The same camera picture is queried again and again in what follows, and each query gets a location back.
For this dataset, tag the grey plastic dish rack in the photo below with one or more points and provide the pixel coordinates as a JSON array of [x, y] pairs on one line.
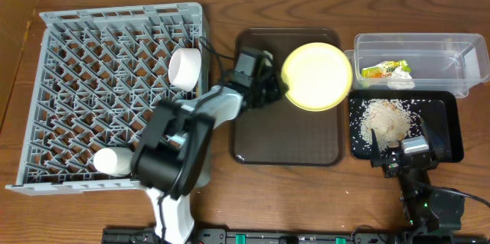
[[100, 74]]

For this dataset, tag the spilled rice pile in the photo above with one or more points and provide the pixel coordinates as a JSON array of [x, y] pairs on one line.
[[392, 120]]

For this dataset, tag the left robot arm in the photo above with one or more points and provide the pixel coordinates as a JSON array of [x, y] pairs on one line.
[[170, 156]]

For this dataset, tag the black waste tray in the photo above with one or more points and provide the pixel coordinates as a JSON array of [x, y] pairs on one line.
[[439, 110]]

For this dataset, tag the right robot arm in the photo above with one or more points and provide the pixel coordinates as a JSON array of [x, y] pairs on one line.
[[431, 210]]

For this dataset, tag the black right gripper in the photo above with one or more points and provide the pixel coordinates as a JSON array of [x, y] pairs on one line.
[[400, 164]]

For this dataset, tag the yellow plate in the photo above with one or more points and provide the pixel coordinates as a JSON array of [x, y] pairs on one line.
[[318, 76]]

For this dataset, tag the white tissue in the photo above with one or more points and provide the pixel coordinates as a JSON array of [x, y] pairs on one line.
[[400, 79]]

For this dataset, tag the green orange snack wrapper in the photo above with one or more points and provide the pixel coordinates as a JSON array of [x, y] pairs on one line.
[[385, 69]]

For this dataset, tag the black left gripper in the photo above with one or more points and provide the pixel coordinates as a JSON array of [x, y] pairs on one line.
[[269, 86]]

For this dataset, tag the clear plastic bin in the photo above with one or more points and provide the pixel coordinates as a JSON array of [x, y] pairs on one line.
[[439, 61]]

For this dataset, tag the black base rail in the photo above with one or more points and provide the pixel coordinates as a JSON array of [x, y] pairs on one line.
[[222, 236]]

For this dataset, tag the white cup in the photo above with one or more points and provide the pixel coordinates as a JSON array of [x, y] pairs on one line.
[[115, 161]]

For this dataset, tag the white bowl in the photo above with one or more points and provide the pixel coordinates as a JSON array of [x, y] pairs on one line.
[[184, 68]]

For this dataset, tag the dark brown serving tray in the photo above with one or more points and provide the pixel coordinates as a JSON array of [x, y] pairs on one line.
[[281, 133]]

